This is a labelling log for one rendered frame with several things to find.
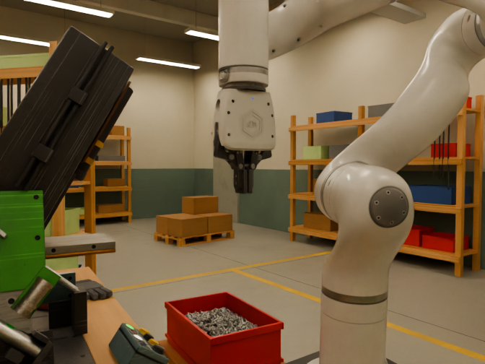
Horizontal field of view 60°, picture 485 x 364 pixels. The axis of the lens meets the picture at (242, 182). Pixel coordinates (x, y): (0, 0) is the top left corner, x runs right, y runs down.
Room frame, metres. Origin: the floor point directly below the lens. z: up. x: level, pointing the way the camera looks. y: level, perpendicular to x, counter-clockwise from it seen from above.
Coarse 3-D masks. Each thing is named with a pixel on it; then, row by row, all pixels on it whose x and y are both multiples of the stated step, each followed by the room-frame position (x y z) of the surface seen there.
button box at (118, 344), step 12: (120, 336) 0.94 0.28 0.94; (132, 336) 0.90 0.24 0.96; (120, 348) 0.91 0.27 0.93; (132, 348) 0.87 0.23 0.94; (144, 348) 0.86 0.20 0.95; (120, 360) 0.87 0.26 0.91; (132, 360) 0.84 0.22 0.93; (144, 360) 0.86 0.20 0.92; (156, 360) 0.87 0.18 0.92; (168, 360) 0.88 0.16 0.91
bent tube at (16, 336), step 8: (0, 232) 0.83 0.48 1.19; (0, 320) 0.80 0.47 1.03; (0, 328) 0.79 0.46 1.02; (8, 328) 0.80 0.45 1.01; (0, 336) 0.79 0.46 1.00; (8, 336) 0.80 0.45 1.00; (16, 336) 0.80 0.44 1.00; (24, 336) 0.81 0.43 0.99; (16, 344) 0.80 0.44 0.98; (24, 344) 0.80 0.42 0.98; (32, 344) 0.81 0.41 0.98; (40, 344) 0.82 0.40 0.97; (24, 352) 0.81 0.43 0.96; (32, 352) 0.81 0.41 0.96
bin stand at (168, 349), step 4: (164, 340) 1.25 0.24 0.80; (160, 344) 1.22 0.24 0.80; (164, 344) 1.22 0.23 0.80; (168, 344) 1.22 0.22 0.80; (168, 348) 1.19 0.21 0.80; (172, 348) 1.19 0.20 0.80; (164, 352) 1.18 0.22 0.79; (168, 352) 1.16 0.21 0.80; (172, 352) 1.16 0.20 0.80; (176, 352) 1.16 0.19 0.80; (168, 356) 1.15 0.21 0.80; (172, 356) 1.14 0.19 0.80; (176, 356) 1.14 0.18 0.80; (180, 356) 1.14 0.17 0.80; (172, 360) 1.12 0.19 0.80; (176, 360) 1.12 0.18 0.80; (180, 360) 1.12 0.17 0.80; (184, 360) 1.12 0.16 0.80
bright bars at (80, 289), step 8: (64, 280) 1.04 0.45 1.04; (72, 288) 1.05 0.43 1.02; (80, 288) 1.08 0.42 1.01; (72, 296) 1.07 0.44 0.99; (80, 296) 1.05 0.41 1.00; (72, 304) 1.07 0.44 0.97; (80, 304) 1.05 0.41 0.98; (72, 312) 1.08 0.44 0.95; (80, 312) 1.05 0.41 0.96; (72, 320) 1.08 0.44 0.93; (80, 320) 1.05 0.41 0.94; (72, 328) 1.08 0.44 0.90; (80, 328) 1.05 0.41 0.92
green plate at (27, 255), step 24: (0, 192) 0.89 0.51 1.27; (24, 192) 0.91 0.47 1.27; (0, 216) 0.88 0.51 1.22; (24, 216) 0.90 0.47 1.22; (0, 240) 0.86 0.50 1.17; (24, 240) 0.88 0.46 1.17; (0, 264) 0.85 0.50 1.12; (24, 264) 0.87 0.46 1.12; (0, 288) 0.84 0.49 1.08; (24, 288) 0.86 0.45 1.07
